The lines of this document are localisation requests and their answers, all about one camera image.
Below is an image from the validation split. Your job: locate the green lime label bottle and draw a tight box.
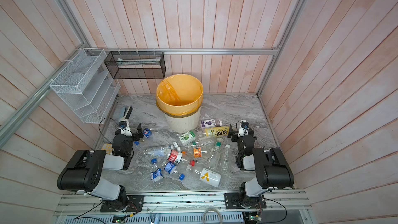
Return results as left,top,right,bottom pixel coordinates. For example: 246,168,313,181
178,131,197,146

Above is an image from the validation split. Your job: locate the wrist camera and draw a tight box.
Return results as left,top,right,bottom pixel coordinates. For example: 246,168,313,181
240,120,249,130
119,120,129,129

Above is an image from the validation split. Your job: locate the yellow label tea bottle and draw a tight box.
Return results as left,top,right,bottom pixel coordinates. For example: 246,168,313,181
204,126,230,137

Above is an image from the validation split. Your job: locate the clear white cap bottle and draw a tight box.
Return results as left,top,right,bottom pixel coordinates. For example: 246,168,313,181
219,144,231,173

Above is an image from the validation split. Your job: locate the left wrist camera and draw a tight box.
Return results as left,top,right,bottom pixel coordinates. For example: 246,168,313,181
119,120,129,129

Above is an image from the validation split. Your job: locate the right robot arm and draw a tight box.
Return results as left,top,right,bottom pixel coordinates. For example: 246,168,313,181
224,123,294,209

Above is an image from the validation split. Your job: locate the crushed blue label bottle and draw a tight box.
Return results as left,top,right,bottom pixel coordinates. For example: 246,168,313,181
164,161,185,181

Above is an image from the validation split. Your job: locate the long clear blue-label bottle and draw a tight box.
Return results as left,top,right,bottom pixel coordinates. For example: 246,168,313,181
144,145,179,157

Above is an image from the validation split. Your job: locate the large white yellow-logo bottle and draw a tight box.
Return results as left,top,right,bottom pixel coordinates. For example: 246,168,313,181
186,160,221,188

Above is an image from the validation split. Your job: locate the clear green cap bottle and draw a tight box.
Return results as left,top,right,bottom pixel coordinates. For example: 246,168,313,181
188,137,224,148

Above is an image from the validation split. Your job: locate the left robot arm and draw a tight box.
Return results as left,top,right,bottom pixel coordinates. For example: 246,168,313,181
57,124,144,212

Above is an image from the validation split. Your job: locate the purple grape juice bottle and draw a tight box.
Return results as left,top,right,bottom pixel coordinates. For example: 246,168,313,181
201,119,223,129

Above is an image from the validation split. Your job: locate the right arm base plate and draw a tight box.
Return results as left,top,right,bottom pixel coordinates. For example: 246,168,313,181
224,192,266,209

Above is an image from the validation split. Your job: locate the white bin with yellow bag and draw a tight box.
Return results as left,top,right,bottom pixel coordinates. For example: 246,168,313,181
155,74,204,133

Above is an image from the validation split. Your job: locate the clear tall bottle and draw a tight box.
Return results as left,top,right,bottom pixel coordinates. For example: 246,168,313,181
205,142,221,170

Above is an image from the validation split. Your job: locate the black mesh wall basket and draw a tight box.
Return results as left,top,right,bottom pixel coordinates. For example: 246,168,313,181
104,51,166,79

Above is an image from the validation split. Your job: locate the red label clear bottle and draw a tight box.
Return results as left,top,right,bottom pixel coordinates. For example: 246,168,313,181
166,149,190,164

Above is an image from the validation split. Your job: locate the white wire mesh shelf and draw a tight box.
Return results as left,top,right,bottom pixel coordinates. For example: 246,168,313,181
50,48,121,124

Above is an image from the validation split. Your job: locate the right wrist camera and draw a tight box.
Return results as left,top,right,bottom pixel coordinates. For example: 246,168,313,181
240,120,249,130

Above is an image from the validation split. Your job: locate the orange label clear bottle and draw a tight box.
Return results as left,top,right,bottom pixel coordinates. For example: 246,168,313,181
185,147,210,158

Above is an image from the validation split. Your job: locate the grey looped cable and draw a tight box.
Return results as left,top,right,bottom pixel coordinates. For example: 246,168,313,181
201,207,224,224

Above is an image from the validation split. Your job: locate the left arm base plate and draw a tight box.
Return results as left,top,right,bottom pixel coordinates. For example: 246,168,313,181
100,195,145,213

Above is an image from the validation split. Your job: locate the small blue label bottle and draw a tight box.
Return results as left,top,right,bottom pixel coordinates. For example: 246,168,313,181
150,158,163,183

